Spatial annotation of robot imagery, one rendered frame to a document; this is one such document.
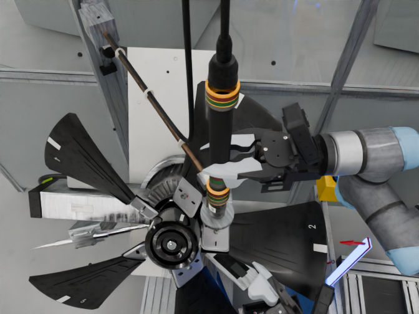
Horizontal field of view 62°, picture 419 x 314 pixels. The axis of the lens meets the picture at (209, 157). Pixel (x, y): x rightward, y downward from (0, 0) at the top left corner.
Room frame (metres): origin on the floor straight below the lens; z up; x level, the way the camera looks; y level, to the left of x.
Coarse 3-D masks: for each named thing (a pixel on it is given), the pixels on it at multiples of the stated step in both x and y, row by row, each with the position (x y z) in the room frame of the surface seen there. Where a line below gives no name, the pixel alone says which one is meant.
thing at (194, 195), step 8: (184, 184) 0.41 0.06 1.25; (176, 192) 0.41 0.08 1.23; (184, 192) 0.40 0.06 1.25; (192, 192) 0.39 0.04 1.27; (176, 200) 0.39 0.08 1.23; (184, 200) 0.38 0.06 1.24; (192, 200) 0.37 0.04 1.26; (200, 200) 0.36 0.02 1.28; (184, 208) 0.36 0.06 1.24; (192, 208) 0.35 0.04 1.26; (192, 216) 0.33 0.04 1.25
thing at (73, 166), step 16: (64, 128) 0.46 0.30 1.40; (80, 128) 0.45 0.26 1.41; (48, 144) 0.47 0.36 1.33; (64, 144) 0.45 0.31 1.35; (80, 144) 0.44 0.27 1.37; (48, 160) 0.47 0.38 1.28; (64, 160) 0.45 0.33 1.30; (80, 160) 0.43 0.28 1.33; (96, 160) 0.42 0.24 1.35; (80, 176) 0.44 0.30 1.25; (96, 176) 0.41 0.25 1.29; (112, 176) 0.39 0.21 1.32; (112, 192) 0.40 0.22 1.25; (128, 192) 0.37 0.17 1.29
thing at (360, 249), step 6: (366, 240) 0.30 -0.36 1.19; (360, 246) 0.30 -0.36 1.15; (366, 246) 0.29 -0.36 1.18; (354, 252) 0.30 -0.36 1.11; (360, 252) 0.29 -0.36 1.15; (348, 258) 0.31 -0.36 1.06; (354, 258) 0.29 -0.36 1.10; (342, 264) 0.30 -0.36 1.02; (348, 264) 0.29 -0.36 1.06; (336, 270) 0.31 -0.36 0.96; (342, 270) 0.29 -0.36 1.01; (330, 276) 0.31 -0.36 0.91; (336, 276) 0.29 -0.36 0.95; (330, 282) 0.29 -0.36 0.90
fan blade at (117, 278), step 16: (64, 272) 0.24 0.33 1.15; (80, 272) 0.24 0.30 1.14; (96, 272) 0.25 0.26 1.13; (112, 272) 0.26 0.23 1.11; (128, 272) 0.27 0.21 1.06; (48, 288) 0.22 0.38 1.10; (64, 288) 0.22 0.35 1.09; (80, 288) 0.23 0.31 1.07; (96, 288) 0.23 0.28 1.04; (112, 288) 0.24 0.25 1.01; (80, 304) 0.21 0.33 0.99; (96, 304) 0.21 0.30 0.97
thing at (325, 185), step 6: (318, 180) 0.57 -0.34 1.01; (324, 180) 0.54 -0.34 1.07; (330, 180) 0.54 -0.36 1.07; (336, 180) 0.54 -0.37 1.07; (318, 186) 0.56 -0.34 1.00; (324, 186) 0.52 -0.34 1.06; (330, 186) 0.52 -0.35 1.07; (318, 192) 0.54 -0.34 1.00; (324, 192) 0.52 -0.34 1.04; (330, 192) 0.51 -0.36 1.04; (318, 198) 0.52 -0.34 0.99; (324, 198) 0.51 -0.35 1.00; (330, 198) 0.51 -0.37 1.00; (336, 198) 0.51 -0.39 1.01
